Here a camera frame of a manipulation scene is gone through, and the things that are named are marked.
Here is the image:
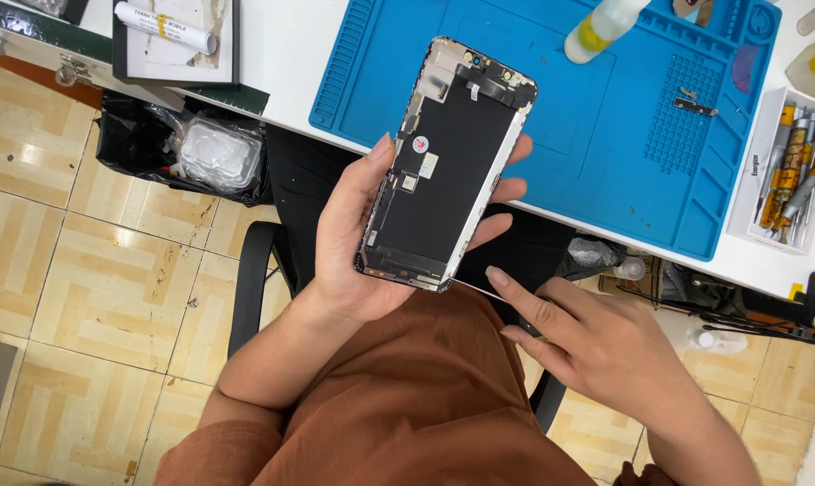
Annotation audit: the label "small metal bracket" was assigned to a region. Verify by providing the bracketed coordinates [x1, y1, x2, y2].
[672, 97, 720, 117]

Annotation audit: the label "black tray with white paper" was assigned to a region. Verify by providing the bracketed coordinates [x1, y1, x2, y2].
[112, 0, 241, 88]

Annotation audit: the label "white plastic tool tray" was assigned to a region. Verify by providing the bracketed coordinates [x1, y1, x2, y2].
[726, 86, 815, 257]

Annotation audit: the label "dark green cutting mat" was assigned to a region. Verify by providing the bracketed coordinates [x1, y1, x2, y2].
[0, 0, 271, 117]

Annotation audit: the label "clear bottle with yellow liquid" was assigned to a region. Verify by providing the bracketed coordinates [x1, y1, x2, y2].
[563, 0, 652, 66]

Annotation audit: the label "person's black trousers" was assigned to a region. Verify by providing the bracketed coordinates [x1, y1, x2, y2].
[266, 125, 579, 306]

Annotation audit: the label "crumpled clear plastic bag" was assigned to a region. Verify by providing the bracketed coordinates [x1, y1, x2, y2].
[566, 235, 629, 279]

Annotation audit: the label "purple plastic pick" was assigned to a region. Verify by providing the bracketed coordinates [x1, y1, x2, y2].
[731, 44, 760, 95]

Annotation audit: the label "small clear bottle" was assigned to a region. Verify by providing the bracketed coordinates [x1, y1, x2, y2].
[613, 256, 647, 282]

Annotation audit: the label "clear plastic packaging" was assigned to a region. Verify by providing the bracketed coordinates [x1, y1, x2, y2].
[177, 117, 266, 194]

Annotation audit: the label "metal drawer key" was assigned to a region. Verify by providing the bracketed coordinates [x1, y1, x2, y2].
[54, 54, 95, 89]

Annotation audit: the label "white rolled paper tube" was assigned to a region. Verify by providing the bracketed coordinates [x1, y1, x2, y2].
[113, 1, 218, 57]

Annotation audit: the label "person's left hand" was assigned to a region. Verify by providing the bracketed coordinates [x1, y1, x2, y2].
[305, 134, 534, 326]

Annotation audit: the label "bundle of screwdrivers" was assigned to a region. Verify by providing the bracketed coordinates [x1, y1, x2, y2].
[755, 101, 815, 246]

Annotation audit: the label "blue silicone repair mat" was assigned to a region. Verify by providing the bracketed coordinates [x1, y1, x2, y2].
[308, 0, 784, 263]

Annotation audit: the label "person's right hand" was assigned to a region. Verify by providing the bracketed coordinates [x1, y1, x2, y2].
[485, 265, 675, 421]

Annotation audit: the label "black cables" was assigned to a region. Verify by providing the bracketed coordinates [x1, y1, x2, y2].
[651, 263, 815, 351]

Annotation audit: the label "person's brown garment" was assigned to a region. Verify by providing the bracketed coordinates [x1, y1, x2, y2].
[154, 283, 679, 486]

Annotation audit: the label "black office chair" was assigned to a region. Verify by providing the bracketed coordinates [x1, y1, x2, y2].
[228, 220, 571, 434]

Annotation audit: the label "white plastic bottle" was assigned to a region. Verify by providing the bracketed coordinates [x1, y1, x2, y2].
[653, 309, 750, 356]

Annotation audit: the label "black phone screen assembly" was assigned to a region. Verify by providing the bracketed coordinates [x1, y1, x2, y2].
[353, 36, 539, 294]

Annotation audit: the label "black trash bag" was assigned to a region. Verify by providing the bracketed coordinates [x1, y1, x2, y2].
[95, 90, 275, 207]

